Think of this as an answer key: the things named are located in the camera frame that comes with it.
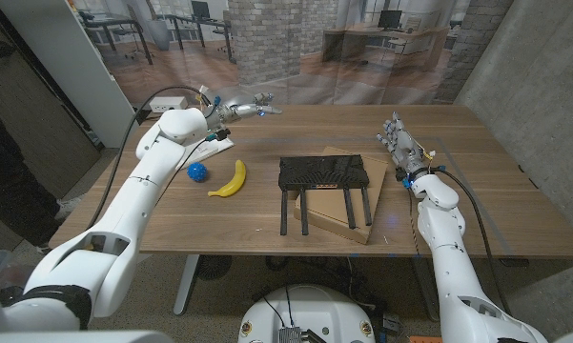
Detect dark wooden door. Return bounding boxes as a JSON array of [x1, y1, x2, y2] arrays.
[[0, 0, 102, 201]]

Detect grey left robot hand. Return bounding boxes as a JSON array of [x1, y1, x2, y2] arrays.
[[216, 92, 283, 127]]

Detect yellow banana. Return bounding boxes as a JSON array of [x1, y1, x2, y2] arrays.
[[207, 159, 248, 198]]

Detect black round fan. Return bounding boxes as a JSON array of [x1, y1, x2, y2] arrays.
[[194, 254, 234, 282]]

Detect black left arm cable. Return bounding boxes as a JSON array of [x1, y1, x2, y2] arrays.
[[86, 85, 212, 231]]

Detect white power strip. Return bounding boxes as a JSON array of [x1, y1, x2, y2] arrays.
[[149, 95, 190, 114]]

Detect white table leg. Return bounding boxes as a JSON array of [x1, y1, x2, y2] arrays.
[[173, 253, 201, 317]]

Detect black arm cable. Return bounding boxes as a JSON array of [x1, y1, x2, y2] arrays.
[[436, 168, 514, 316], [86, 85, 212, 231]]

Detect blue spiky ball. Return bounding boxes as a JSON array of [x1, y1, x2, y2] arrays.
[[186, 161, 209, 184]]

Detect clear plastic bin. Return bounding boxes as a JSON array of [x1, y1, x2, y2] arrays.
[[0, 247, 37, 297]]

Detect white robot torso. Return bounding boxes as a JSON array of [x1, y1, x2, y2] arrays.
[[237, 284, 377, 343]]

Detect black router with antennas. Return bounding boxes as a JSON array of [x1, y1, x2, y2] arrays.
[[277, 154, 374, 237]]

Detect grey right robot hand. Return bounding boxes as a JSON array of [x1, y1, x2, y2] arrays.
[[376, 111, 433, 178]]

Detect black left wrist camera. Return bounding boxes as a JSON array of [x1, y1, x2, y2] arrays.
[[207, 127, 233, 143]]

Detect flat brown cardboard box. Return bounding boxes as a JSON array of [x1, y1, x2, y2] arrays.
[[293, 146, 390, 246]]

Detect printed office backdrop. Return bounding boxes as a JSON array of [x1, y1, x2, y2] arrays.
[[69, 0, 515, 107]]

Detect white upright panel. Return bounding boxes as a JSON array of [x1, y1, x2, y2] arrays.
[[0, 0, 140, 149]]

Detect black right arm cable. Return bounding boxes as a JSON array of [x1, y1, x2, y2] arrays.
[[436, 168, 514, 316]]

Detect white flat packet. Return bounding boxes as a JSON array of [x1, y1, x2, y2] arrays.
[[174, 137, 235, 172]]

